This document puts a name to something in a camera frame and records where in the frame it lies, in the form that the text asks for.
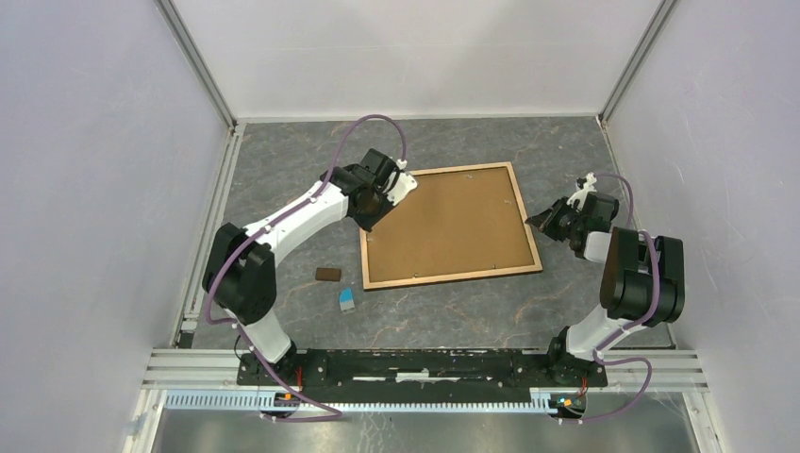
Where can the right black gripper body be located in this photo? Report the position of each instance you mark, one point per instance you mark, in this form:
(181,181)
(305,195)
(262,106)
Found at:
(569,220)

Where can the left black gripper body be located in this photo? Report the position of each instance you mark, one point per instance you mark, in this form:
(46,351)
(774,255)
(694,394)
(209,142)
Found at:
(377,209)

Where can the small brown wooden block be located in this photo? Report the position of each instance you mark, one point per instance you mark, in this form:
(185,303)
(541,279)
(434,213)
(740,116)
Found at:
(328,274)

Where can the black picture frame with photo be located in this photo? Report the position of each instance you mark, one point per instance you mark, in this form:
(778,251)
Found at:
(460,223)

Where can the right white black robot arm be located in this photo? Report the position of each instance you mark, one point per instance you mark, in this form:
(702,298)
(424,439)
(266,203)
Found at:
(643,281)

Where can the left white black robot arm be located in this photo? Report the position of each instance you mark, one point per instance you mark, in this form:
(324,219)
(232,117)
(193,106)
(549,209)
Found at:
(240,273)

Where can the blue grey eraser block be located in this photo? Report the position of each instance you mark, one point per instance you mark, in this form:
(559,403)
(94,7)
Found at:
(347,301)

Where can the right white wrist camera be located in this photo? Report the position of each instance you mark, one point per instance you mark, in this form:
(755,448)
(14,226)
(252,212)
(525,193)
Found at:
(584,186)

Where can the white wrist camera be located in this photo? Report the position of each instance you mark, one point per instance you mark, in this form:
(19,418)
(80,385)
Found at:
(584,186)
(401,186)

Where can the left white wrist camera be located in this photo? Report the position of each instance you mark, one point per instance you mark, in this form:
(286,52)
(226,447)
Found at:
(401,186)

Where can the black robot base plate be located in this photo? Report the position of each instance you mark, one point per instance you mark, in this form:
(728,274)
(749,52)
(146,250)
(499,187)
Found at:
(409,376)

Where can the left aluminium floor rail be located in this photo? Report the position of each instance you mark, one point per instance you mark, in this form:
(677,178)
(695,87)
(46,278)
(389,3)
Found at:
(192,294)

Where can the right aluminium corner post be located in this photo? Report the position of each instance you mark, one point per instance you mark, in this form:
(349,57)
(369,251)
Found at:
(657,22)

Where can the aluminium corner post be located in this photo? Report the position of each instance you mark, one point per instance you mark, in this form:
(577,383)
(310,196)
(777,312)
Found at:
(657,22)
(193,55)

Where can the aluminium front rail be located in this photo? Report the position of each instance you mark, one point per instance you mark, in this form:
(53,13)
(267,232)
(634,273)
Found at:
(674,371)

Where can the left aluminium corner post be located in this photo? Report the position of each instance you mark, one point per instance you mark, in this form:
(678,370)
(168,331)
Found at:
(193,55)

